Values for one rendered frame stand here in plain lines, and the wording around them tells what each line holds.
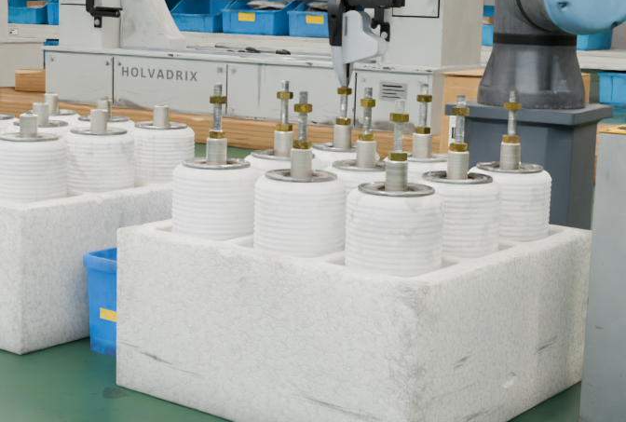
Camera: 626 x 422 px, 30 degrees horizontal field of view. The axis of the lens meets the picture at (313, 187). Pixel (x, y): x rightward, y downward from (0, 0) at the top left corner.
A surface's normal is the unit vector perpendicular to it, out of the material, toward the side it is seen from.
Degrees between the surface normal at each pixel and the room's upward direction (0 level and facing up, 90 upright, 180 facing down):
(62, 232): 90
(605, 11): 97
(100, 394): 0
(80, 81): 90
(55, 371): 0
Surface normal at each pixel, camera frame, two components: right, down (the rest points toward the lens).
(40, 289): 0.80, 0.11
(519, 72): -0.40, -0.18
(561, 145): 0.26, 0.15
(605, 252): -0.60, 0.11
